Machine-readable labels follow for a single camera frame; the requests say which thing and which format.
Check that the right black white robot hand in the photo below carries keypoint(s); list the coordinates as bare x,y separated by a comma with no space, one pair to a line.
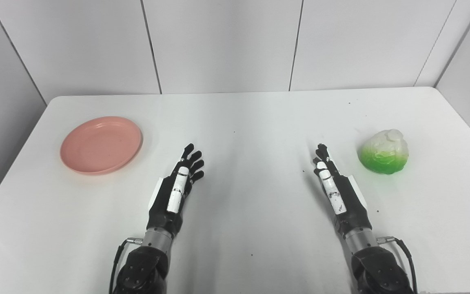
347,200

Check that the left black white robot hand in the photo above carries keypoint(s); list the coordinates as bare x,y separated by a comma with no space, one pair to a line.
165,204

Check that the green white toy cabbage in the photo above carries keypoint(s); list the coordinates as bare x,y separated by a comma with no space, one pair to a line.
384,153

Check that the pink round plate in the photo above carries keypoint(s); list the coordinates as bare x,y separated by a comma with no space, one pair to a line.
101,145

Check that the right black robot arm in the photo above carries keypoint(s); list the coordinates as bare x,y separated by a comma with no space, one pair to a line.
377,265

